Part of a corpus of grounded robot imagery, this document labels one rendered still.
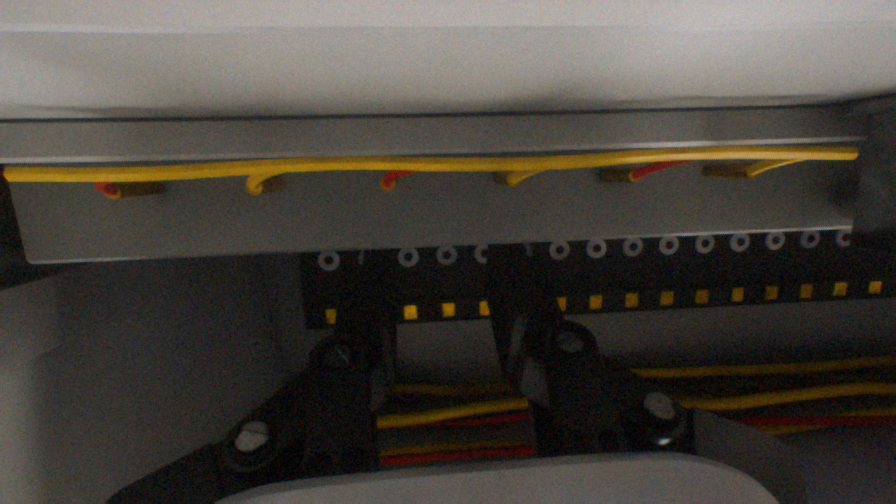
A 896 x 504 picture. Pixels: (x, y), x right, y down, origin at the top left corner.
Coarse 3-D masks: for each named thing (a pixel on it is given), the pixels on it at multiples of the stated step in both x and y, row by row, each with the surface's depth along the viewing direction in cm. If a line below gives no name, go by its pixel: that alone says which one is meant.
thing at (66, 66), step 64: (0, 0) 2; (64, 0) 2; (128, 0) 2; (192, 0) 2; (256, 0) 2; (320, 0) 2; (384, 0) 2; (448, 0) 2; (512, 0) 2; (576, 0) 2; (640, 0) 2; (704, 0) 2; (768, 0) 2; (832, 0) 3; (0, 64) 3; (64, 64) 3; (128, 64) 4; (192, 64) 4; (256, 64) 4; (320, 64) 4; (384, 64) 4; (448, 64) 4; (512, 64) 4; (576, 64) 4; (640, 64) 4; (704, 64) 4; (768, 64) 4; (832, 64) 4; (0, 192) 7; (0, 256) 7; (0, 320) 9; (64, 320) 11
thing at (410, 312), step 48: (624, 240) 23; (720, 240) 24; (336, 288) 23; (432, 288) 23; (480, 288) 23; (576, 288) 24; (624, 288) 24; (672, 288) 24; (720, 288) 24; (768, 288) 24; (816, 288) 25; (864, 288) 25
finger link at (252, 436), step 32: (384, 256) 11; (352, 288) 11; (384, 288) 10; (352, 320) 11; (384, 320) 10; (384, 352) 10; (288, 384) 9; (384, 384) 10; (256, 416) 9; (288, 416) 9; (224, 448) 8; (256, 448) 8; (288, 448) 8
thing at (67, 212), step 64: (64, 192) 7; (128, 192) 7; (192, 192) 8; (256, 192) 7; (320, 192) 8; (384, 192) 8; (448, 192) 8; (512, 192) 8; (576, 192) 8; (640, 192) 8; (704, 192) 8; (768, 192) 9; (832, 192) 9; (64, 256) 8; (128, 256) 8; (192, 256) 8
